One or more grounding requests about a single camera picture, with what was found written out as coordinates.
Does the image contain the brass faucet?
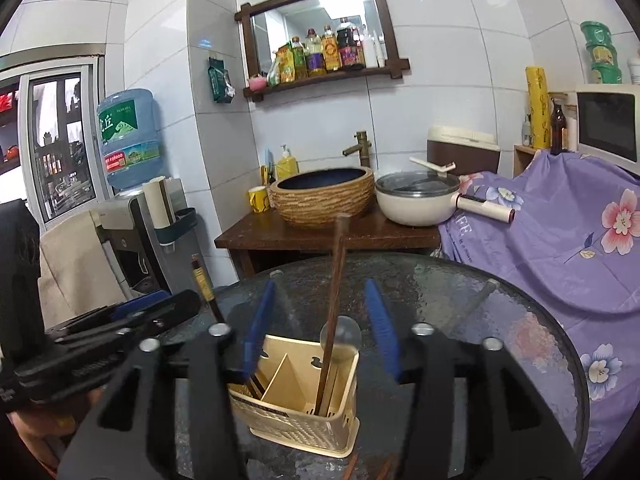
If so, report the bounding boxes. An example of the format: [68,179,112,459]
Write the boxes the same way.
[342,130,371,168]

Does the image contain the translucent plastic spoon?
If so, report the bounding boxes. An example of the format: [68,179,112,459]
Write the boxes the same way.
[332,315,362,361]

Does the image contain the wooden framed mirror shelf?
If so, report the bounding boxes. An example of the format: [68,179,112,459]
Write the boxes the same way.
[234,0,410,103]

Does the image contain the yellow foil roll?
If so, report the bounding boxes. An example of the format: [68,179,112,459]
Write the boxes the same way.
[525,66,551,150]

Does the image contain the brown glass bottle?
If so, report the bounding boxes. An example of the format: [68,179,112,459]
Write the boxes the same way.
[550,100,566,155]

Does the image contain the purple floral cloth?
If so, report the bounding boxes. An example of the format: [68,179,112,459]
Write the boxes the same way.
[438,152,639,472]

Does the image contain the dark black chopstick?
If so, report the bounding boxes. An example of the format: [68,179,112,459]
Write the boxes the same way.
[191,255,224,323]

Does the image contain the blue water jug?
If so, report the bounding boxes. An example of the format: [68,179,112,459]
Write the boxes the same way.
[96,88,166,192]

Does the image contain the round glass table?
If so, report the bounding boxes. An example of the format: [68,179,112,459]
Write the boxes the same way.
[169,251,590,480]

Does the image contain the green hanging packet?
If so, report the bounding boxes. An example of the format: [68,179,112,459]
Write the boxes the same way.
[207,58,236,104]

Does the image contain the cream pan with lid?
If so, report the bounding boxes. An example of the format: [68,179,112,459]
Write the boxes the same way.
[374,170,515,228]

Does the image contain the cream utensil holder basket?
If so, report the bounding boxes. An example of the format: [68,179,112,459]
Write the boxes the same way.
[229,335,360,458]

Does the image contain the left hand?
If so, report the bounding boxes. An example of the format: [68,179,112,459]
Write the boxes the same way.
[8,388,103,478]

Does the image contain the yellow soap bottle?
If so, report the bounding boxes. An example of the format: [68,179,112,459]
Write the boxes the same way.
[276,144,299,180]

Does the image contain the dark soy sauce bottle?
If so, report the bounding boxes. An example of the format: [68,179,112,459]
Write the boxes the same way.
[336,18,366,70]

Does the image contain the brown wooden chopstick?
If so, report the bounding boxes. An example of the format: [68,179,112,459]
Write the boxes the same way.
[245,370,268,400]
[342,452,359,480]
[375,455,396,480]
[314,212,350,415]

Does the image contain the water dispenser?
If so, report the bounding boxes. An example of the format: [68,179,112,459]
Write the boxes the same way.
[91,178,205,299]

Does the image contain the brown cream rice cooker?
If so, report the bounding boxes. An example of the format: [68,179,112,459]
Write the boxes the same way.
[426,125,501,176]

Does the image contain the dark wooden counter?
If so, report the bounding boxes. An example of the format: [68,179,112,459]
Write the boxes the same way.
[215,205,440,278]

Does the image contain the green stacked bowls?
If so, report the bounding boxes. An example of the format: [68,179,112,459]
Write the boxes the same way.
[580,21,623,84]

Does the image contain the yellow mug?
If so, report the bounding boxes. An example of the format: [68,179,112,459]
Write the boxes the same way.
[247,185,270,214]

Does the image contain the woven basin sink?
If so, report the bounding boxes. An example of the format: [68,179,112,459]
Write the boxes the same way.
[270,167,374,228]

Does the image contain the white microwave oven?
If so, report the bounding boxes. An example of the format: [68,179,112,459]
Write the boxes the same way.
[575,84,640,176]

